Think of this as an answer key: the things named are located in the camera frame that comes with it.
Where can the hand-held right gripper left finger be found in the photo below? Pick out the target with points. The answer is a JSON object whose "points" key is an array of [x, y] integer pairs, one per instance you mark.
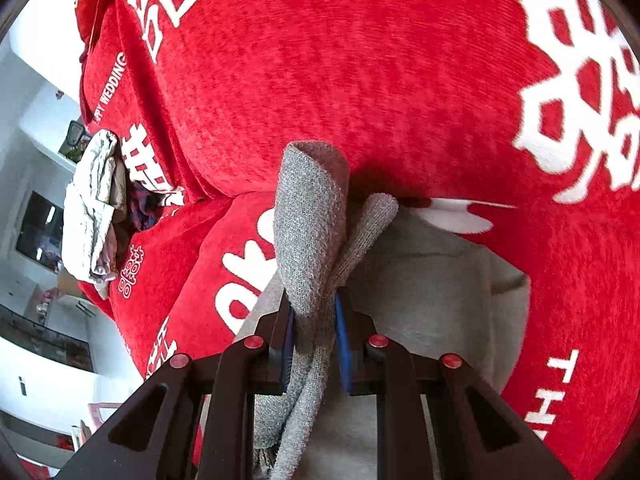
{"points": [[286, 360]]}

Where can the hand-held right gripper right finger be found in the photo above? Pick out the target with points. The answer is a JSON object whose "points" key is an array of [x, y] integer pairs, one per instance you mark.
{"points": [[344, 352]]}

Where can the grey knit small garment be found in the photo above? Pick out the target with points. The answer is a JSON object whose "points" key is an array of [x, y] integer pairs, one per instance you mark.
{"points": [[310, 210]]}

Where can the pink stool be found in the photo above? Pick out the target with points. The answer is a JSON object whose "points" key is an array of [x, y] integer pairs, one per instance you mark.
{"points": [[100, 412]]}

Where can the dark plaid cloth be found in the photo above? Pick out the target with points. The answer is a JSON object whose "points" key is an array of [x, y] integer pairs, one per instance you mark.
{"points": [[142, 207]]}

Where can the dark glass cabinet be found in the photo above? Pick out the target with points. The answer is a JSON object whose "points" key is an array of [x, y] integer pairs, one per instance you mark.
{"points": [[45, 340]]}

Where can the white crumpled cloth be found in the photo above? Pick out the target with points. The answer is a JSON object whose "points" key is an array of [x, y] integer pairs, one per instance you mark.
{"points": [[87, 210]]}

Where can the black television screen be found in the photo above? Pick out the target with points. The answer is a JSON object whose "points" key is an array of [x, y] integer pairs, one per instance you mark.
{"points": [[37, 230]]}

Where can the red printed sofa cover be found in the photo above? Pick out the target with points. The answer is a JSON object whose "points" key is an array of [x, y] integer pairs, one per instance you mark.
{"points": [[350, 60]]}

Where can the dark shelf ornament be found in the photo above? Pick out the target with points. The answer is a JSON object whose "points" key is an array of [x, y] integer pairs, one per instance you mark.
{"points": [[75, 141]]}

